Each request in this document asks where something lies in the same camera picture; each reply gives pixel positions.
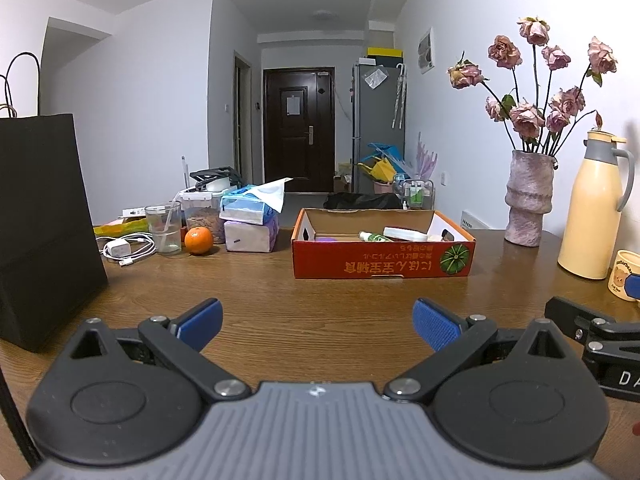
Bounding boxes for pink ceramic vase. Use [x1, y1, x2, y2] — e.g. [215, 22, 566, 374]
[504, 150, 557, 247]

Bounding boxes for white charger with cable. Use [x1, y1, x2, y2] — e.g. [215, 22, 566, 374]
[95, 232, 157, 267]

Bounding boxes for purple feather decoration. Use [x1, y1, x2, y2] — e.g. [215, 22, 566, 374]
[415, 132, 439, 181]

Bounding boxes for grey refrigerator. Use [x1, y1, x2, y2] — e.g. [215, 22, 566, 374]
[351, 62, 407, 193]

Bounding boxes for white folded umbrella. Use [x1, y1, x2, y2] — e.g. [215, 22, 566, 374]
[391, 63, 407, 129]

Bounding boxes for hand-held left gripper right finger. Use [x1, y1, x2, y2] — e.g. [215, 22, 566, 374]
[384, 297, 571, 403]

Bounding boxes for glass cup with straw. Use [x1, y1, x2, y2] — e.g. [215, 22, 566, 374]
[145, 201, 182, 255]

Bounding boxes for cream thermos jug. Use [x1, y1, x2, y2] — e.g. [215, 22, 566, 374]
[557, 130, 636, 280]

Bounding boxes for blue tissue pack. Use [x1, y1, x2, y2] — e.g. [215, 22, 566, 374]
[219, 177, 293, 226]

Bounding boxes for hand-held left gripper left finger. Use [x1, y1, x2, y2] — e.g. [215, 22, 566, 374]
[67, 298, 251, 403]

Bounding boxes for blue and yellow bags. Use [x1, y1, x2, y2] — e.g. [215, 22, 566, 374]
[356, 142, 406, 183]

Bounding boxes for white spray bottle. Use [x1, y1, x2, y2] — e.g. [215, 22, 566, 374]
[383, 227, 430, 242]

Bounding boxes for red orange cardboard box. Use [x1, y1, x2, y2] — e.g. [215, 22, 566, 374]
[291, 207, 477, 279]

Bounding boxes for metal wire cart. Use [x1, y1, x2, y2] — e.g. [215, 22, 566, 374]
[395, 178, 435, 211]

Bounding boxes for yellow snack packet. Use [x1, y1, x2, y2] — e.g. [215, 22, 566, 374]
[94, 217, 150, 236]

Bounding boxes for black paper bag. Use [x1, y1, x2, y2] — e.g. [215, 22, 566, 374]
[0, 52, 108, 353]

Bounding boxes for clear food container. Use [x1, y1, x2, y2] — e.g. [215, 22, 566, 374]
[180, 191, 228, 245]

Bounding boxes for cream bear mug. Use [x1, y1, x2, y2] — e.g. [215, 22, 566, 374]
[607, 250, 640, 302]

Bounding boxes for orange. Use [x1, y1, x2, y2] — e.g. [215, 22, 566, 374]
[184, 226, 214, 255]

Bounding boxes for purple tissue pack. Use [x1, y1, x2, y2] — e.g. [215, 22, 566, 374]
[224, 210, 281, 252]

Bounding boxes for dried pink rose bouquet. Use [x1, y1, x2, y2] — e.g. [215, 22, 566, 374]
[446, 16, 618, 157]

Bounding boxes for black duffel bag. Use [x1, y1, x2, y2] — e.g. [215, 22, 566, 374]
[323, 191, 403, 211]

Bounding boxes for dark wooden door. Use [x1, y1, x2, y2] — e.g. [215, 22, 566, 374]
[263, 67, 336, 193]

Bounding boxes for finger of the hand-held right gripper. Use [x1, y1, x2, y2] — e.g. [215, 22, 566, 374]
[545, 296, 640, 366]

